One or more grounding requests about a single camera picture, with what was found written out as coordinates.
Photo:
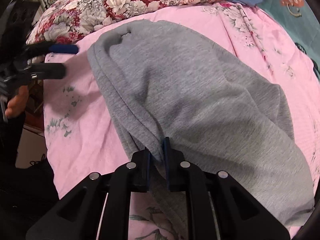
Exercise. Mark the pink floral blanket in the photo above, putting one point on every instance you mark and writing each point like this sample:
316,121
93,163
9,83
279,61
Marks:
81,137

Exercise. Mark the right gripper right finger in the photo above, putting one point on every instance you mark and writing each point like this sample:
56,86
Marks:
218,207

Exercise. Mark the red floral pillow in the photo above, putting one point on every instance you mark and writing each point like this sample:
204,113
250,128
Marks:
68,21

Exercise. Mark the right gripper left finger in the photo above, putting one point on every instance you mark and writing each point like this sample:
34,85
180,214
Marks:
98,206

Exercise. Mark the person's left hand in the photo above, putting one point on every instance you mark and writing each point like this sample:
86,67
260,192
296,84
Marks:
18,103

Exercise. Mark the teal heart bedsheet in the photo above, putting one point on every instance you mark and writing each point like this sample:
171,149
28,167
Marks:
297,18

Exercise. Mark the grey sweatpants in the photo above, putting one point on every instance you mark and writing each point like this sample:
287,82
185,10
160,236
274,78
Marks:
161,79

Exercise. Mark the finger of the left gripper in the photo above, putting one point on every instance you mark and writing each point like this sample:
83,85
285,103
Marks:
42,71
44,48

